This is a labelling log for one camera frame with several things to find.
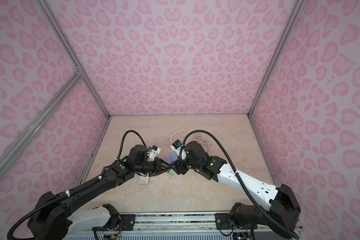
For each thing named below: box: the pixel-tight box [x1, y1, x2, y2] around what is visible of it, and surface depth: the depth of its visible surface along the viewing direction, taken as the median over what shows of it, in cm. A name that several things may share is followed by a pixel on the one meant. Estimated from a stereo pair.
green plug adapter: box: [166, 168, 176, 176], surface depth 75 cm
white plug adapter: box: [138, 175, 149, 184], surface depth 86 cm
